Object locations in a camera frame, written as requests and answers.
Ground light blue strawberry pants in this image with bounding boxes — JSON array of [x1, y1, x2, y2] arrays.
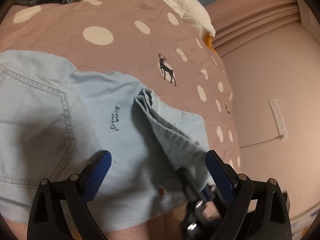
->
[[1, 50, 209, 232]]

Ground pink polka dot duvet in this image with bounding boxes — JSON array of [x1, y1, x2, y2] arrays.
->
[[1, 0, 240, 239]]

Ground pink curtain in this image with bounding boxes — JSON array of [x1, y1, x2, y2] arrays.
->
[[198, 0, 300, 55]]

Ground white goose plush toy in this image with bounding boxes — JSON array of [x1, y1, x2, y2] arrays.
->
[[126, 0, 220, 54]]

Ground white wall power strip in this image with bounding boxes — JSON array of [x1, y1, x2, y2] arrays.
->
[[268, 99, 288, 140]]

